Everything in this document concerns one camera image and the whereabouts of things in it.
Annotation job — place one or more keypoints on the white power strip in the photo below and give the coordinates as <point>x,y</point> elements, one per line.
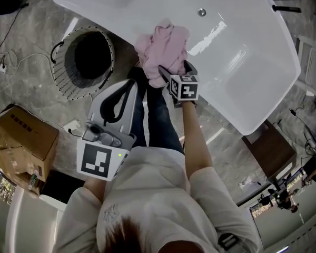
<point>1,68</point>

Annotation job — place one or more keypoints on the white sweatshirt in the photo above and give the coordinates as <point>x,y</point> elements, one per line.
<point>160,194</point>

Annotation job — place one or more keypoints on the black floor mat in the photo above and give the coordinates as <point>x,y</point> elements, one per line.
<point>60,186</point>

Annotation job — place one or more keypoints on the dark wooden stool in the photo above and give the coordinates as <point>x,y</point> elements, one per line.
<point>271,151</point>

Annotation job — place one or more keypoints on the computer monitor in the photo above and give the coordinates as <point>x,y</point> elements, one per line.
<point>262,211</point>

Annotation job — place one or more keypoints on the person's left forearm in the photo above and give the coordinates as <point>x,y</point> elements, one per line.
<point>94,188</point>

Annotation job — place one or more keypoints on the person's left leg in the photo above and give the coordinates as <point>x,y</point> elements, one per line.
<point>139,115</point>

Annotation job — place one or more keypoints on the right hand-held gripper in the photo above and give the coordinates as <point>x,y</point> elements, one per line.
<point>187,88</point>

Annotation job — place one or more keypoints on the green plastic bottle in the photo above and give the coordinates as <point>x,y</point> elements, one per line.
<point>33,182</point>

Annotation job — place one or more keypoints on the person's leg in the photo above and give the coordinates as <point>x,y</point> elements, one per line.
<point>160,120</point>
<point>139,115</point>

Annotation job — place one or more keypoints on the white bathtub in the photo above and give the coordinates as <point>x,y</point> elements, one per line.
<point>239,62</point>

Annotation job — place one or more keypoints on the white ceramic fixture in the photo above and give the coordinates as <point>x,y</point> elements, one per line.
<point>29,220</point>

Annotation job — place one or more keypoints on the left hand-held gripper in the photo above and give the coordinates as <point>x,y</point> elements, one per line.
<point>94,159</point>

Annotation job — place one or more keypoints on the large taped cardboard box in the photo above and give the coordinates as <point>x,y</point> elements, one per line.
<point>21,136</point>

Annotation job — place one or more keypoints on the metal bathtub drain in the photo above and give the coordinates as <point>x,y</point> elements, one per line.
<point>201,12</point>

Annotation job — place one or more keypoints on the person's right forearm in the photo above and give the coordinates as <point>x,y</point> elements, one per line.
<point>195,141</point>

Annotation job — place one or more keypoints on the pink cloth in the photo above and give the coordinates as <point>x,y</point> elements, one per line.
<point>163,49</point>

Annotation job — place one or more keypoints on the person's right leg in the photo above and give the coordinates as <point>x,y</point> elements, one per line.
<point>160,120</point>

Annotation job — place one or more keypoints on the round laundry basket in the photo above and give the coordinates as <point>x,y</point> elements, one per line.
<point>89,54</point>

